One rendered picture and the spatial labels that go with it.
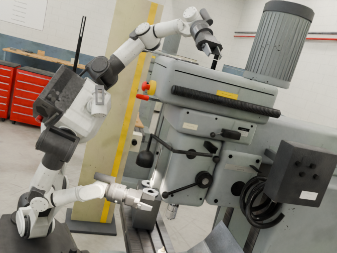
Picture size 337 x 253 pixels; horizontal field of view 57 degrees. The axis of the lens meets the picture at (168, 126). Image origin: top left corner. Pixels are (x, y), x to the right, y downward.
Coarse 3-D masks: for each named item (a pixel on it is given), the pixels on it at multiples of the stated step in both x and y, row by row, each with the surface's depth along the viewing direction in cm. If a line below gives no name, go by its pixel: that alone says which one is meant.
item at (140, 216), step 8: (144, 184) 178; (152, 192) 172; (144, 200) 165; (152, 200) 166; (160, 200) 167; (152, 208) 167; (136, 216) 167; (144, 216) 168; (152, 216) 168; (136, 224) 168; (144, 224) 169; (152, 224) 170
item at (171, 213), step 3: (168, 207) 139; (171, 207) 138; (168, 210) 139; (171, 210) 139; (174, 210) 139; (165, 213) 141; (168, 213) 139; (171, 213) 139; (174, 213) 139; (168, 216) 139; (171, 216) 139; (174, 216) 140
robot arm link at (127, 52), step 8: (144, 24) 150; (136, 32) 150; (144, 32) 148; (128, 40) 153; (136, 40) 151; (120, 48) 152; (128, 48) 151; (136, 48) 152; (144, 48) 156; (120, 56) 150; (128, 56) 151; (136, 56) 155
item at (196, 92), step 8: (176, 88) 108; (184, 88) 109; (184, 96) 110; (192, 96) 110; (200, 96) 111; (208, 96) 111; (216, 96) 112; (224, 104) 114; (232, 104) 114; (240, 104) 115; (248, 104) 117; (256, 104) 119; (256, 112) 118; (264, 112) 119; (272, 112) 120; (280, 112) 121
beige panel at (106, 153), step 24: (120, 0) 269; (144, 0) 274; (120, 24) 275; (120, 72) 287; (144, 72) 293; (120, 96) 294; (120, 120) 300; (96, 144) 301; (120, 144) 307; (96, 168) 309; (120, 168) 315; (72, 216) 317; (96, 216) 324
